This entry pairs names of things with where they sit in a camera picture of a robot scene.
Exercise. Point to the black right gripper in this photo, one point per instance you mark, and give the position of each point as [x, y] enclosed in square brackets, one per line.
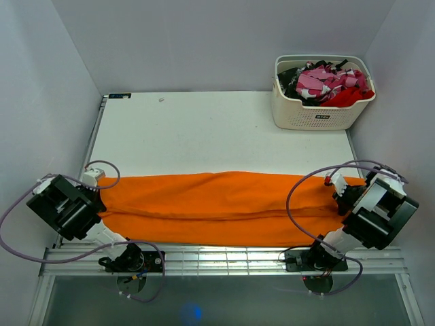
[343, 206]

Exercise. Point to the orange trousers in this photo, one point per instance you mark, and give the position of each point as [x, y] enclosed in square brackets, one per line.
[231, 209]

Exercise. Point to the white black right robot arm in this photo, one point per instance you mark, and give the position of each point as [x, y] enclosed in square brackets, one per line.
[374, 213]

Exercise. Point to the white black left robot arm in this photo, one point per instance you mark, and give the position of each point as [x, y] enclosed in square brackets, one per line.
[73, 212]

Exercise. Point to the red garment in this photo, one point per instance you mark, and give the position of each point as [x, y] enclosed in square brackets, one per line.
[348, 97]

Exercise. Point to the cream plastic laundry basket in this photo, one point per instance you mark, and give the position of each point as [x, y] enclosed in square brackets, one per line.
[307, 114]

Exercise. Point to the pink patterned garment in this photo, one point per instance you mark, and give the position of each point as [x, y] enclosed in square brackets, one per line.
[327, 82]

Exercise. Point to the black garment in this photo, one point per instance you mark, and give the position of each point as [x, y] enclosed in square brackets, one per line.
[288, 80]

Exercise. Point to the black label sticker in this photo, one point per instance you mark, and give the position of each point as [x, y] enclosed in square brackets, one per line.
[119, 96]

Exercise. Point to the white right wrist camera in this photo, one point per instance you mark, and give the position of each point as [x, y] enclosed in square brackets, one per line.
[338, 181]

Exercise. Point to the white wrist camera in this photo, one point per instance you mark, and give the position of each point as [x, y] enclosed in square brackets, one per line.
[91, 176]
[338, 181]

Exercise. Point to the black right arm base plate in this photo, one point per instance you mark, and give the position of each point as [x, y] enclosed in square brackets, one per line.
[303, 260]

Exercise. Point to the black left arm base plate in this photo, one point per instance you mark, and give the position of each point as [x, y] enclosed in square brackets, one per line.
[153, 261]

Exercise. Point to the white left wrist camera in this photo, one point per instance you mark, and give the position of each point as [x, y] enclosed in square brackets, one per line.
[91, 176]

